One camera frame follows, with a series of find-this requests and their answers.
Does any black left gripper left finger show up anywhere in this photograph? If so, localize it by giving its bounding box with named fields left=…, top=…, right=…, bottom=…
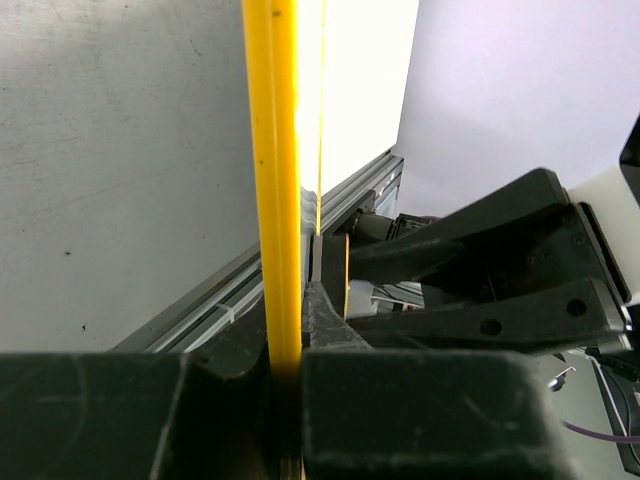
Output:
left=1, top=309, right=267, bottom=479

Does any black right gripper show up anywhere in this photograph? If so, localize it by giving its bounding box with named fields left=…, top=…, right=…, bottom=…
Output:
left=347, top=168, right=633, bottom=354

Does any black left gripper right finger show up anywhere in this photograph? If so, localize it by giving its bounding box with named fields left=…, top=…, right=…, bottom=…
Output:
left=302, top=282, right=580, bottom=479

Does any yellow framed whiteboard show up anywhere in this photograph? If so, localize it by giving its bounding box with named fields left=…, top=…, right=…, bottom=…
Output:
left=242, top=1, right=327, bottom=479

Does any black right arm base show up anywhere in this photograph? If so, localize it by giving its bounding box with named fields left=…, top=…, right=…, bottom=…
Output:
left=347, top=188, right=446, bottom=321

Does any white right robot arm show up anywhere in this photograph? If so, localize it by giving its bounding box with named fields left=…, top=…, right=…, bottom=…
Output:
left=302, top=130, right=639, bottom=479

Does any aluminium extrusion frame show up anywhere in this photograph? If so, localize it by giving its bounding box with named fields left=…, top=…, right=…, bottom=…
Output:
left=113, top=150, right=404, bottom=353

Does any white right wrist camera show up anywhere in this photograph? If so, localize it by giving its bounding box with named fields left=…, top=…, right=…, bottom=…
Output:
left=569, top=165, right=639, bottom=306

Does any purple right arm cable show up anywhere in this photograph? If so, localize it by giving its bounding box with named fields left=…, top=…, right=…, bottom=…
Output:
left=562, top=419, right=640, bottom=446

